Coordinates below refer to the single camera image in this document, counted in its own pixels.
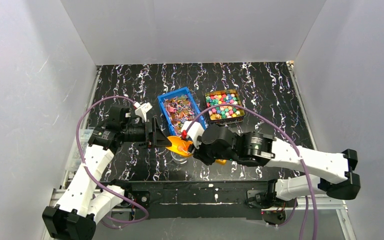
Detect yellow plastic scoop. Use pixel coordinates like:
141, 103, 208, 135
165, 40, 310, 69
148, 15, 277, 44
166, 136, 232, 166

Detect square tin of colourful candies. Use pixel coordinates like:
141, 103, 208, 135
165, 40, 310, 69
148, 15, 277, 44
204, 89, 246, 125

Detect blue plastic candy bin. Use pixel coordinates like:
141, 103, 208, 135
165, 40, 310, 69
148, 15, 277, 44
157, 87, 201, 136

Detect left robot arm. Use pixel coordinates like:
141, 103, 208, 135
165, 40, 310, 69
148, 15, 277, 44
42, 102, 172, 240

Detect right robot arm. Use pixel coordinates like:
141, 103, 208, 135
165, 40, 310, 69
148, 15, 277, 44
182, 125, 361, 209

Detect clear glass jar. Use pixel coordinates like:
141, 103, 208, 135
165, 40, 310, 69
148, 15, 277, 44
171, 152, 188, 165

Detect aluminium frame rail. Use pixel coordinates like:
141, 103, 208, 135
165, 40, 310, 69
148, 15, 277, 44
41, 187, 357, 240

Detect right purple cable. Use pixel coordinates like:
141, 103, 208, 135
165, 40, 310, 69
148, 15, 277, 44
183, 104, 319, 240

